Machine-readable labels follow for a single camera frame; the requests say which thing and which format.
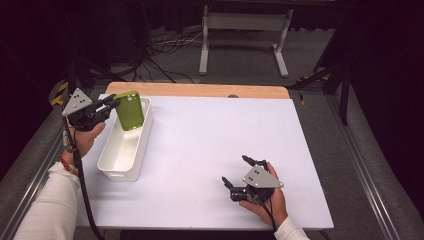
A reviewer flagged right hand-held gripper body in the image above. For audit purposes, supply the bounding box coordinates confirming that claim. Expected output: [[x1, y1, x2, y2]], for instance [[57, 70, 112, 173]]
[[229, 165, 285, 204]]

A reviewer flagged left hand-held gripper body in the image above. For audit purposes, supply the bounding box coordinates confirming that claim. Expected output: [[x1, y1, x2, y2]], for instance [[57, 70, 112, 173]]
[[62, 87, 111, 132]]

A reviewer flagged green phone case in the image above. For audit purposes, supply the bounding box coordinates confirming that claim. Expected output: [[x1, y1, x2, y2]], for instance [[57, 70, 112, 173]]
[[113, 90, 145, 132]]

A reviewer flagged white plastic storage bin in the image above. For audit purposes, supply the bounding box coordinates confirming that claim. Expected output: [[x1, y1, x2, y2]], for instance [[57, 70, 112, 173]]
[[96, 96, 154, 183]]

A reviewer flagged person's right hand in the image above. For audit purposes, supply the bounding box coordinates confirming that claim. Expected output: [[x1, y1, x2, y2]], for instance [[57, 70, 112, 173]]
[[239, 162, 290, 229]]

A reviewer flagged person's left hand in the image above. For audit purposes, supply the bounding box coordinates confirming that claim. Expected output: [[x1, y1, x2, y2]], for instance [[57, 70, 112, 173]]
[[68, 121, 107, 158]]

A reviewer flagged black tripod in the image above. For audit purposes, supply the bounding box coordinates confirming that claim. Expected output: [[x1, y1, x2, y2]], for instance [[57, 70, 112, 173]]
[[286, 19, 353, 127], [59, 54, 129, 101]]

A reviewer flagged grey metal stand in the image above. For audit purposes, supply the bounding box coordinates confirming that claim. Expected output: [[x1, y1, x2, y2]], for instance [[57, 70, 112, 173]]
[[198, 4, 295, 79]]

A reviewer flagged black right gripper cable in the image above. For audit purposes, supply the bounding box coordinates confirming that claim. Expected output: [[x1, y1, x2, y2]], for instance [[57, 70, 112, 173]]
[[254, 196, 279, 233]]

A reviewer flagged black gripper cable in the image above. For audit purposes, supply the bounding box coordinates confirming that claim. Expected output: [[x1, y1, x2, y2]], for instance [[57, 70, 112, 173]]
[[61, 116, 105, 240], [254, 196, 279, 233]]

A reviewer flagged orange beaded bracelet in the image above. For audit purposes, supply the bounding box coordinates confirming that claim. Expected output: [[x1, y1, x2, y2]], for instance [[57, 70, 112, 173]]
[[58, 155, 80, 177]]

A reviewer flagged bundle of floor cables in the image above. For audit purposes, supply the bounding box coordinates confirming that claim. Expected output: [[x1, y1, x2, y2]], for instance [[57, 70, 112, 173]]
[[133, 28, 205, 84]]

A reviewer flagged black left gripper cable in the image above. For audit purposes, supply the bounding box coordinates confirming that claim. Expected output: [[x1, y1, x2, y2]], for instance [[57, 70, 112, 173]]
[[61, 116, 105, 240]]

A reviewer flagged grey metal rail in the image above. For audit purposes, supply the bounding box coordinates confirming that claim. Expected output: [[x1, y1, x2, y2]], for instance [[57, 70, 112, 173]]
[[326, 94, 424, 240], [0, 131, 68, 240]]

